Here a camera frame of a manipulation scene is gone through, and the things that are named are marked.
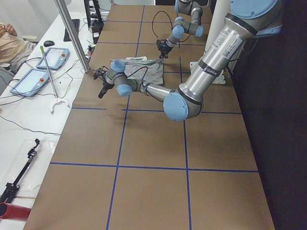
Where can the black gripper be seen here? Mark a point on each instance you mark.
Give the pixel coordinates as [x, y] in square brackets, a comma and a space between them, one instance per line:
[105, 86]
[166, 49]

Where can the blue white striped polo shirt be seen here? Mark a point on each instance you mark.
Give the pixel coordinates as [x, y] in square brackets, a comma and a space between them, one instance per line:
[141, 68]

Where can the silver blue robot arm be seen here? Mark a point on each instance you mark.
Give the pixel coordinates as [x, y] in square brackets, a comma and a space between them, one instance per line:
[181, 27]
[245, 19]

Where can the silver reacher grabber stick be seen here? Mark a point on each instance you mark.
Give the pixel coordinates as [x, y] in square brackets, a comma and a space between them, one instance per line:
[57, 100]

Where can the black power adapter box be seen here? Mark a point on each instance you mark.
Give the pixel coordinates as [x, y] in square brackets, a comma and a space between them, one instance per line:
[96, 30]

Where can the lower blue teach pendant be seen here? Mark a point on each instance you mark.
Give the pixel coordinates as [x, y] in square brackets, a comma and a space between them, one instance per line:
[30, 83]

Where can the black computer mouse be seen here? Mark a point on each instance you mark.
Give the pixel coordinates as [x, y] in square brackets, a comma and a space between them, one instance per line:
[48, 43]

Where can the seated person in beige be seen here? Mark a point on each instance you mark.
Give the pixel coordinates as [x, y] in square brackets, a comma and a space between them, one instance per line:
[13, 51]

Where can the red cylinder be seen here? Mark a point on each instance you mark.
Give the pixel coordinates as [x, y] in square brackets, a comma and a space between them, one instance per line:
[14, 212]

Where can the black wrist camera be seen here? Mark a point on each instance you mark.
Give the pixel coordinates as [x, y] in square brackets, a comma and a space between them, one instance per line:
[100, 72]
[160, 44]

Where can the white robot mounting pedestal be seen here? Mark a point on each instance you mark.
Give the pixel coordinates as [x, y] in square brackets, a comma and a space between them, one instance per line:
[205, 73]

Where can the aluminium frame post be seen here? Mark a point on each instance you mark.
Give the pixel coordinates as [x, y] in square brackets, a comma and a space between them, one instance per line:
[65, 15]

